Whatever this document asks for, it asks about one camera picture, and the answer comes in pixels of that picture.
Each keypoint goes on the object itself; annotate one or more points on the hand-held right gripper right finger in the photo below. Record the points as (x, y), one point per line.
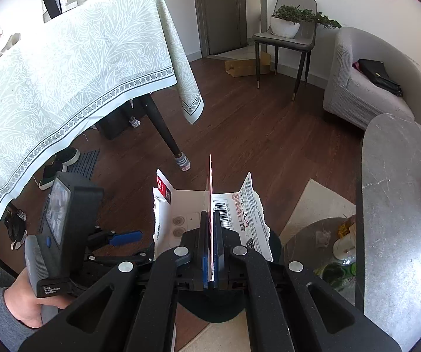
(217, 253)

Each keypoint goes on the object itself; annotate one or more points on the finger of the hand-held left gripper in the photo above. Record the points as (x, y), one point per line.
(126, 237)
(122, 256)

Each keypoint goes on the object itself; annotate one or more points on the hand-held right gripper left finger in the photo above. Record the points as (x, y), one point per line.
(205, 253)

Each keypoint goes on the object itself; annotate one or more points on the torn white cardboard carton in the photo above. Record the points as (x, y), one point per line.
(188, 205)

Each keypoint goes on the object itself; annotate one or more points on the person's left hand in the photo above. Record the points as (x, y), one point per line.
(23, 297)

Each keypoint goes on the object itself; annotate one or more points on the black shoe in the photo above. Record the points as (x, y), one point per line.
(51, 178)
(66, 157)

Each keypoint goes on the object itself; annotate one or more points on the grey ribbed floor mat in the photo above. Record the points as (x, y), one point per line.
(84, 163)

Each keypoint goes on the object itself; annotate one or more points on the low round glass table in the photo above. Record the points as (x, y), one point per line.
(305, 242)

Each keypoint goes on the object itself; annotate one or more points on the striped table leg sock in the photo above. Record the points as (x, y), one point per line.
(183, 162)

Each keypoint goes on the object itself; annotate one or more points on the dark box under table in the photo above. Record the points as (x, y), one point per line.
(113, 123)

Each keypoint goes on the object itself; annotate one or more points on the beige rug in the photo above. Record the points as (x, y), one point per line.
(316, 198)

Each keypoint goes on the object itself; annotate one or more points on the black dining table leg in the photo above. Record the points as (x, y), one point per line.
(161, 124)

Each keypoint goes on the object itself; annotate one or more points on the green snack packet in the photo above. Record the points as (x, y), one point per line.
(333, 275)

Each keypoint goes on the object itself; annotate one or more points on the white paper cup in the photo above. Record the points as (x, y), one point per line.
(342, 249)

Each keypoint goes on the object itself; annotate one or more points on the yellow wrapper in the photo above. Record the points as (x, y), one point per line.
(345, 229)

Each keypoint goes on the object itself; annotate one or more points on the pale green patterned tablecloth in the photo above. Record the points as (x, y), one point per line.
(67, 80)

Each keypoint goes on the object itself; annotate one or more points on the round grey marble table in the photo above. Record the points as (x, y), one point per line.
(397, 209)

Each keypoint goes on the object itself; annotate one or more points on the flat cardboard piece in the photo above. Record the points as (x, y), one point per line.
(243, 66)

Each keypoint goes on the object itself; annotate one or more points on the grey armchair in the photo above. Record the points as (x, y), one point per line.
(357, 91)

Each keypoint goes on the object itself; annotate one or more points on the grey dining chair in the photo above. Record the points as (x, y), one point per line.
(283, 44)

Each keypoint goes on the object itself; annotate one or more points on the potted plant in white pot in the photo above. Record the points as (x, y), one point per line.
(285, 27)

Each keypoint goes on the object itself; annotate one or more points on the grey door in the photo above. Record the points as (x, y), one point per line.
(221, 14)

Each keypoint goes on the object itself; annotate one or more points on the black handbag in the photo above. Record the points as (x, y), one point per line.
(377, 71)

